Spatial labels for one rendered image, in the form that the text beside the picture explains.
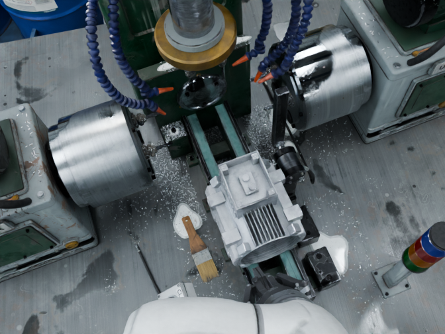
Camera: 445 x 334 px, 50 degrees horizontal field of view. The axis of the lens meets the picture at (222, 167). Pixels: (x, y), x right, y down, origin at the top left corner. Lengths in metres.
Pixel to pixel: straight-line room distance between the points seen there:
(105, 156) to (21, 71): 0.77
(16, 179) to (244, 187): 0.52
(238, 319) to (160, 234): 0.84
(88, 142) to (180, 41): 0.34
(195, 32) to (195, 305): 0.59
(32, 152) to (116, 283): 0.45
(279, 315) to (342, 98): 0.75
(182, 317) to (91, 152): 0.65
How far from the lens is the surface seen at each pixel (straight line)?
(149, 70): 1.26
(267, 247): 1.23
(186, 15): 0.97
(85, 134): 1.18
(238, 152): 1.36
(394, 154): 1.54
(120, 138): 1.15
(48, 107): 1.73
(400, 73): 1.26
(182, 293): 1.08
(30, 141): 1.23
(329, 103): 1.25
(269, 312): 0.63
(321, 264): 1.32
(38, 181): 1.17
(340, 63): 1.24
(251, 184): 1.08
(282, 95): 1.06
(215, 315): 0.60
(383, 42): 1.29
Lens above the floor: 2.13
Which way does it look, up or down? 65 degrees down
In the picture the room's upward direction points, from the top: 9 degrees counter-clockwise
